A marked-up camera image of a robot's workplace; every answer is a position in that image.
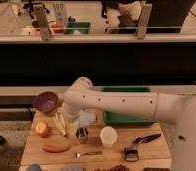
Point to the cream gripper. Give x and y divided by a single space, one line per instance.
72 127

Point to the peeled banana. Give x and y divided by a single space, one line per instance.
59 123

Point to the red yellow apple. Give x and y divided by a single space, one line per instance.
43 129

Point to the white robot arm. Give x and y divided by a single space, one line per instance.
179 110

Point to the small metal cup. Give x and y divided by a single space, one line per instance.
82 135

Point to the white paper cup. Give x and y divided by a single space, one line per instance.
108 136

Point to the light blue cloth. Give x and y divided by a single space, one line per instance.
86 118

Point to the metal fork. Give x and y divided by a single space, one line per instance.
80 154

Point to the orange carrot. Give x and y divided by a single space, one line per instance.
55 149

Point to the purple bowl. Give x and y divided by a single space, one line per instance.
46 101

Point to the green plastic tray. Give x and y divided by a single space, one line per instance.
115 119

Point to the blue ball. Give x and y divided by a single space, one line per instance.
33 167

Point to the red berries pile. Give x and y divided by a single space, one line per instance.
115 168

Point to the dark brown block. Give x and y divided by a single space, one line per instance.
155 169

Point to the black handled brush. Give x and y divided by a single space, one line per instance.
131 153

